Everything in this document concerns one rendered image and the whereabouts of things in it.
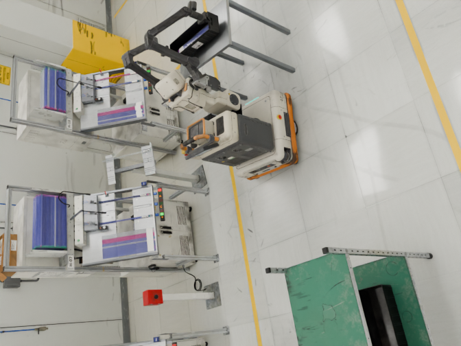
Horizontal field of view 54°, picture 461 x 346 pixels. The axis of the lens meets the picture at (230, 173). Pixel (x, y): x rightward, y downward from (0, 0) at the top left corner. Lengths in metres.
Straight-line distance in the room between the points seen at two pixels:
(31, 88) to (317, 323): 3.85
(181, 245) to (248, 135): 1.71
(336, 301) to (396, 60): 1.94
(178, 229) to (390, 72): 2.66
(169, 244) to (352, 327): 2.73
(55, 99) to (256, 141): 2.31
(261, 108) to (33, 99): 2.45
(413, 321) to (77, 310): 4.14
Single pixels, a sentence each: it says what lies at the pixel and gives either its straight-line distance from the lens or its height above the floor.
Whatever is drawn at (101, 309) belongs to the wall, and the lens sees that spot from 6.10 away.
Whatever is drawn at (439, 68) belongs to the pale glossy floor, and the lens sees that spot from 3.47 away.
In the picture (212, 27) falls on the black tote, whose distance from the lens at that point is 3.84.
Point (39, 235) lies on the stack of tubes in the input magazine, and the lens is 4.37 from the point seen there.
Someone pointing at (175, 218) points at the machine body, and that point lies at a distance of 4.91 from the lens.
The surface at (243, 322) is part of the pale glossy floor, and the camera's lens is 4.42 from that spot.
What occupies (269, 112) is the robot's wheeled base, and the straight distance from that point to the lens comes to 3.96.
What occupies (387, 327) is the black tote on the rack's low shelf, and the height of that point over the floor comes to 0.36.
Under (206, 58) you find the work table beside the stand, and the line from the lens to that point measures 3.98.
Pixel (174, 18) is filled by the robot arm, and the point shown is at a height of 1.26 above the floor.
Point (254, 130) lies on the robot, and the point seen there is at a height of 0.53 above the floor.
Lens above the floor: 2.93
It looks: 39 degrees down
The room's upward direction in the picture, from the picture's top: 79 degrees counter-clockwise
